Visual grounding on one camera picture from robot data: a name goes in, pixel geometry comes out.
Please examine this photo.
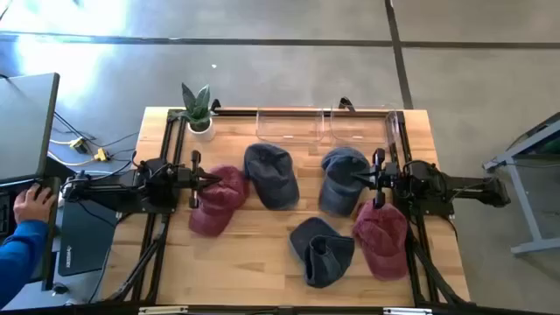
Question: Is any person's forearm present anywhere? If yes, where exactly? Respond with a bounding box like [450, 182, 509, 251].
[0, 218, 49, 310]

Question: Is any red baseball cap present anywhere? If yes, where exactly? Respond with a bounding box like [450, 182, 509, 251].
[188, 164, 250, 238]
[352, 199, 410, 282]

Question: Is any denim blue baseball cap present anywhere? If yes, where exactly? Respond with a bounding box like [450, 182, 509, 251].
[318, 146, 372, 219]

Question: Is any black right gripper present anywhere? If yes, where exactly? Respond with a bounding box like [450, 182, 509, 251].
[351, 147, 400, 210]

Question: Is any black aluminium table frame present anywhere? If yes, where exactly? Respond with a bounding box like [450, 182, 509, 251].
[104, 107, 472, 307]

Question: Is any black keyboard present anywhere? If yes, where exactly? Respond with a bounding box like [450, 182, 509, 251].
[0, 192, 14, 235]

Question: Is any white cup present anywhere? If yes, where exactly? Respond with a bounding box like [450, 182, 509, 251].
[186, 116, 216, 142]

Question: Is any person's hand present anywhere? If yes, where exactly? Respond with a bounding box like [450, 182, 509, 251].
[12, 183, 58, 225]

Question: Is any black monitor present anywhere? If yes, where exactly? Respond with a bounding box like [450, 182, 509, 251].
[0, 72, 61, 185]

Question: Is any black floor cable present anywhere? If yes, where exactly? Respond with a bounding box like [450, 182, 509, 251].
[52, 111, 141, 150]

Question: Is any dark grey-blue baseball cap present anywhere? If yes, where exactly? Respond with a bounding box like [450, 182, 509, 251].
[243, 143, 301, 211]

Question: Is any silver edge bracket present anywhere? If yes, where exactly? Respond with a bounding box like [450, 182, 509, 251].
[138, 305, 189, 315]
[383, 307, 433, 315]

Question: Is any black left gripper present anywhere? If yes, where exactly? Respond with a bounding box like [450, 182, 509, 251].
[177, 150, 223, 210]

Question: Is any grey side desk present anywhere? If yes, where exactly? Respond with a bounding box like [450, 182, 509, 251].
[0, 177, 61, 292]

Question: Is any black closed laptop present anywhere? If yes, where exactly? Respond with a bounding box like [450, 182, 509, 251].
[57, 200, 119, 277]

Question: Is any green snake plant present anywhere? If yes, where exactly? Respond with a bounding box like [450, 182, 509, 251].
[174, 82, 219, 132]

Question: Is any navy baseball cap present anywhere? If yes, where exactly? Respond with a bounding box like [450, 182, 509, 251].
[289, 216, 356, 289]

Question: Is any grey metal table frame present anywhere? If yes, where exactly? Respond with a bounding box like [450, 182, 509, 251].
[482, 111, 560, 257]

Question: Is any clear plastic bin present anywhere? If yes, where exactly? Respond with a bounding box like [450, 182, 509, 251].
[330, 103, 400, 148]
[255, 107, 326, 144]

